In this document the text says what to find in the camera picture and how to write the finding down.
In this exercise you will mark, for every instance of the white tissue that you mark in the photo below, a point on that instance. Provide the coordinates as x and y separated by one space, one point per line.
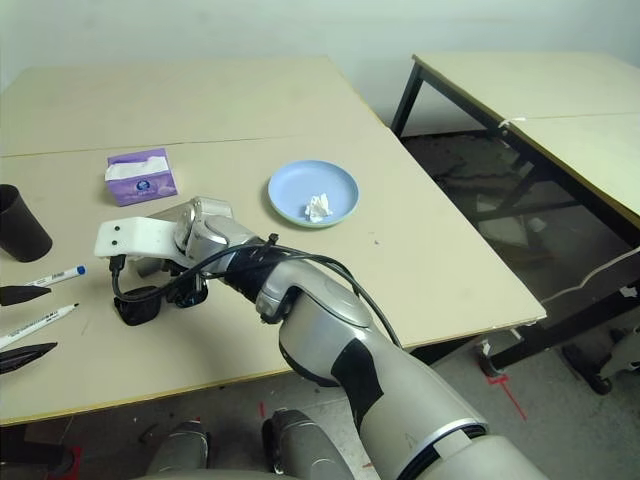
317 209

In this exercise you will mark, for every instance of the white marker blue cap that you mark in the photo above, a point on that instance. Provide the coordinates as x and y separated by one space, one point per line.
57 276

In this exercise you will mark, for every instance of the grey robot left leg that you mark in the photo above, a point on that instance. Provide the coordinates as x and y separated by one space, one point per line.
180 450

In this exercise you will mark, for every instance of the black wheeled base foot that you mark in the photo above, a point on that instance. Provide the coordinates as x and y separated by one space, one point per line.
587 370

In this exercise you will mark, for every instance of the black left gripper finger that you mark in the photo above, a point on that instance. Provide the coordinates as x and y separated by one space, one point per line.
20 356
20 295

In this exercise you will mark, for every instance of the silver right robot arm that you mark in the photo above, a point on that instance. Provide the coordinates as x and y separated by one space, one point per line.
340 340

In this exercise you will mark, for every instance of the purple tissue box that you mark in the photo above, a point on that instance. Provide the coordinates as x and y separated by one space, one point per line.
142 185

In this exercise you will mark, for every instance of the grey robot right leg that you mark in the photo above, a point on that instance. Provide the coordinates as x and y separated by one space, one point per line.
300 440

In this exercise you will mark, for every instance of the black plastic cup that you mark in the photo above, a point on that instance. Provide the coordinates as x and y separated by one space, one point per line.
22 225

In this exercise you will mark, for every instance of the dark floor mat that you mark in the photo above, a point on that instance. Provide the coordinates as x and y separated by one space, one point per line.
450 160

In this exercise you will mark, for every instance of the grey robot leg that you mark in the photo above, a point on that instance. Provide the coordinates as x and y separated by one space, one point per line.
300 440
180 450

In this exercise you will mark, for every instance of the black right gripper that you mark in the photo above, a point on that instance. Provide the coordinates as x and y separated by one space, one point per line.
187 290

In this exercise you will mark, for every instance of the black metal table foot bar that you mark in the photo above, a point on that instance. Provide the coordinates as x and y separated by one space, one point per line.
560 330
35 455

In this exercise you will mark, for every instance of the grey robot torso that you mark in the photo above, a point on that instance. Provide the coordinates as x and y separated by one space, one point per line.
225 475

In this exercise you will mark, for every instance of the small white floor object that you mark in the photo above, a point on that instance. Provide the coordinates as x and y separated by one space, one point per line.
536 224

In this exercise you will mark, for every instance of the grey white machine part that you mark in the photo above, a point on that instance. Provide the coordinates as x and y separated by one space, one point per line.
622 350

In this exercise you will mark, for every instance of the blue plastic plate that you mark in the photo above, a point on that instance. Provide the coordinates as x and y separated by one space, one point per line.
300 185

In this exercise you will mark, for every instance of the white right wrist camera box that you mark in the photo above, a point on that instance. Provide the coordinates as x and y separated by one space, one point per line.
135 237

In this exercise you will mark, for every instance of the beige table black legs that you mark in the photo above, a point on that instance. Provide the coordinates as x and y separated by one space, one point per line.
550 85

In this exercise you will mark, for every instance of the white marker black cap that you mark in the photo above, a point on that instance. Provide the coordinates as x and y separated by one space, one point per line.
40 325

